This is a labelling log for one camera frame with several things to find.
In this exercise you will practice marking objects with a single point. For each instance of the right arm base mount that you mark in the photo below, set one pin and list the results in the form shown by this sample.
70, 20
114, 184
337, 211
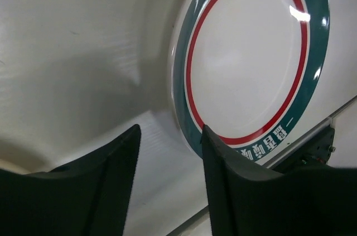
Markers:
315, 152

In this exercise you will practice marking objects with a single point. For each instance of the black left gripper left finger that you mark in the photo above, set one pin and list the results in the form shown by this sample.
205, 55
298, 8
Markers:
87, 196

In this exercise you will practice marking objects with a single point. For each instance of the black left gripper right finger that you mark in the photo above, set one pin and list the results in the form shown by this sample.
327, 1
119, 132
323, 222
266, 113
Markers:
246, 198

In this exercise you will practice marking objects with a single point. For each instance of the white plate green red rim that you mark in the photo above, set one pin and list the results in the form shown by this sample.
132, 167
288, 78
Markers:
248, 69

